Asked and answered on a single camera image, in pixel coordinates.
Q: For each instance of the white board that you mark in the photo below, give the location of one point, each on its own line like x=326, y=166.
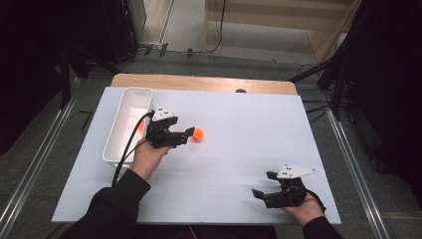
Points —
x=249, y=132

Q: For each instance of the person's left hand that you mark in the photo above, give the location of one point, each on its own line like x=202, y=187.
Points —
x=147, y=159

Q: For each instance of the wooden table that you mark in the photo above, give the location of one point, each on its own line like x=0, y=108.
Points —
x=199, y=83

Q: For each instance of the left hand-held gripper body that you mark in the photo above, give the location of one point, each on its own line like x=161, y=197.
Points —
x=159, y=136

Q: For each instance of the white rectangular bin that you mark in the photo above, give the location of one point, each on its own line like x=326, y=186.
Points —
x=127, y=109

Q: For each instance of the orange ball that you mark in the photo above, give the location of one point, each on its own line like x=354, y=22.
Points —
x=199, y=134
x=142, y=126

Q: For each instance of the black equipment cabinet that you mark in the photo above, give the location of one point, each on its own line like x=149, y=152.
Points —
x=116, y=26

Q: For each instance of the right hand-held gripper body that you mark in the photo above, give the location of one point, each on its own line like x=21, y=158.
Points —
x=288, y=197

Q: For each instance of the wooden shelf frame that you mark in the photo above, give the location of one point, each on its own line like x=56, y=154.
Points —
x=323, y=43

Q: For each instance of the metal floor rail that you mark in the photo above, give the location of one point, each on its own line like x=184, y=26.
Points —
x=38, y=159
x=356, y=172

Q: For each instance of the person's right hand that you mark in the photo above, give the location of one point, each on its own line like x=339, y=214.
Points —
x=306, y=213

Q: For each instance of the black floor bracket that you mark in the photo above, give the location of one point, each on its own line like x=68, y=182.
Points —
x=189, y=53
x=148, y=49
x=164, y=49

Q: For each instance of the black metal stand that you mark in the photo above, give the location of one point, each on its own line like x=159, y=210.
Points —
x=65, y=83
x=337, y=93

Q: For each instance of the dark curtain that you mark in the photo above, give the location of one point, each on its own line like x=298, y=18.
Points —
x=33, y=49
x=391, y=66

